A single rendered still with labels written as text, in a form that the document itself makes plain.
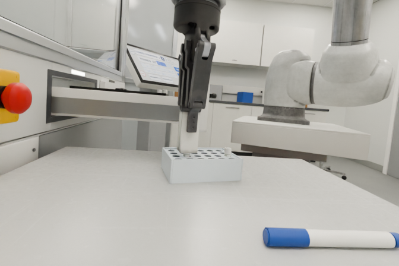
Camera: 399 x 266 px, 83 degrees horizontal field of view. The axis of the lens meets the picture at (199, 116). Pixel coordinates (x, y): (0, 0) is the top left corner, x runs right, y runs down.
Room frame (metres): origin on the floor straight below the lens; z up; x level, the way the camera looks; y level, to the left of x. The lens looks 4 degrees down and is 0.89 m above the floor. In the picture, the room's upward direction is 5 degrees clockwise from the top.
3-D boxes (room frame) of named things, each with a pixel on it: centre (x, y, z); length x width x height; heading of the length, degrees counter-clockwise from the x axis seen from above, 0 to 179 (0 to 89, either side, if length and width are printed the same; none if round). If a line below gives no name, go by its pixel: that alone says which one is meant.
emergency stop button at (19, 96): (0.29, 0.24, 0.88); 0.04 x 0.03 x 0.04; 6
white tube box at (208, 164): (0.39, -0.01, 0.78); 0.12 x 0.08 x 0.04; 109
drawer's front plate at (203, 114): (0.64, 0.01, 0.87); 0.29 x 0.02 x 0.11; 6
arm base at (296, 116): (0.92, -0.34, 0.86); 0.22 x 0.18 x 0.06; 160
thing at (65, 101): (0.62, 0.21, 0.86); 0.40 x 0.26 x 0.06; 96
